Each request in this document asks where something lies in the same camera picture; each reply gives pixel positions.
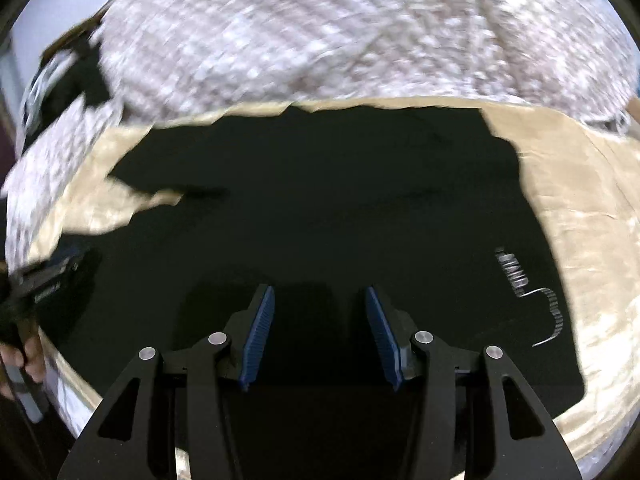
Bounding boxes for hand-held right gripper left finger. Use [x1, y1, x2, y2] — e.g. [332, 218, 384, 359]
[57, 284, 276, 480]

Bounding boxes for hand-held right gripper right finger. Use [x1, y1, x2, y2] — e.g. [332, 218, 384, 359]
[364, 286, 583, 480]

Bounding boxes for black pants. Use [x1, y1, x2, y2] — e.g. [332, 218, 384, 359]
[35, 101, 588, 480]

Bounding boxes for person's left hand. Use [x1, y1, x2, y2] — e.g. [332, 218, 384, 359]
[0, 329, 47, 400]

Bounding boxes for white bed sheet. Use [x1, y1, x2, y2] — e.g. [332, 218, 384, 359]
[47, 355, 103, 438]

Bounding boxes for black bag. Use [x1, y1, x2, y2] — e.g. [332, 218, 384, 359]
[22, 15, 118, 131]

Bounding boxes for beige velvet blanket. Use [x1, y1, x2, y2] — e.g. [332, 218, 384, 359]
[30, 94, 640, 467]

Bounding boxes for white quilted bedspread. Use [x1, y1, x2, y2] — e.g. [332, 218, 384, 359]
[2, 0, 640, 266]

